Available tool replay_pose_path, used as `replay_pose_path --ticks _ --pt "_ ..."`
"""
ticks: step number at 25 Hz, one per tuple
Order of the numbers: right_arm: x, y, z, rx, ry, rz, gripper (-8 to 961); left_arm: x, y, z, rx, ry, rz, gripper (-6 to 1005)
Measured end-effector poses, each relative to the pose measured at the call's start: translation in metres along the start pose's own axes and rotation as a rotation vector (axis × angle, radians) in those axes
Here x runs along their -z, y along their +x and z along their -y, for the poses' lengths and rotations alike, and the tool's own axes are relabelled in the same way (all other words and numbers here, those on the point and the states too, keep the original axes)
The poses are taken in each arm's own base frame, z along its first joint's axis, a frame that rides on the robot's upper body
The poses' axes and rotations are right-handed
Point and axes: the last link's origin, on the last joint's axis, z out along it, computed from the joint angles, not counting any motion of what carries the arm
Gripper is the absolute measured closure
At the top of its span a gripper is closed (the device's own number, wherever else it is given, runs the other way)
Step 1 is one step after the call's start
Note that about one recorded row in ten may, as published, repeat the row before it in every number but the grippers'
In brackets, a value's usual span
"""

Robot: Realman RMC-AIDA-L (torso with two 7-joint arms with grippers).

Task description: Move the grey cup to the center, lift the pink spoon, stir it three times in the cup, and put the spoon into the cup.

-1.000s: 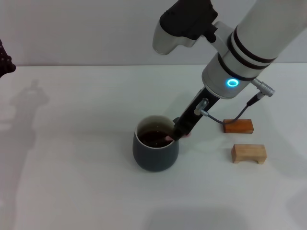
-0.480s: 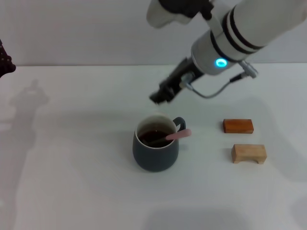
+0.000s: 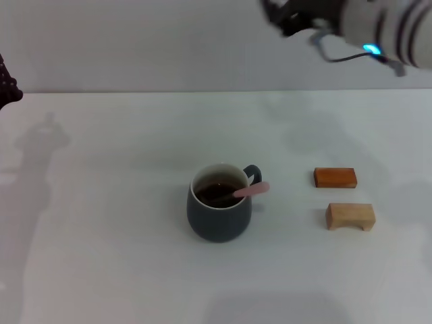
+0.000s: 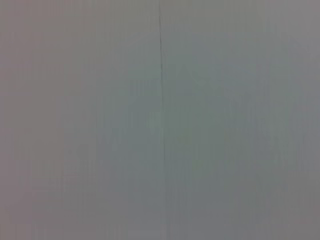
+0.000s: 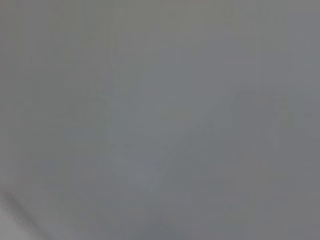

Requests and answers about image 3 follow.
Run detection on reddish brown wooden block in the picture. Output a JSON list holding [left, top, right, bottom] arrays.
[[313, 167, 358, 189]]

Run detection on dark grey ceramic cup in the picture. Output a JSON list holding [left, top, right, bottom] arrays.
[[186, 163, 263, 243]]

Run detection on light wooden arch block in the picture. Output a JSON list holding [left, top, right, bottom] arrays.
[[325, 202, 376, 233]]

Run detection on dark coffee liquid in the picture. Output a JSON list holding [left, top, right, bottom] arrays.
[[194, 178, 246, 208]]

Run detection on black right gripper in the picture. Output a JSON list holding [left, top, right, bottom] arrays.
[[259, 0, 342, 38]]

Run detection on pink handled metal spoon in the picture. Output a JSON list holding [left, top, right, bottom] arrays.
[[195, 181, 271, 204]]

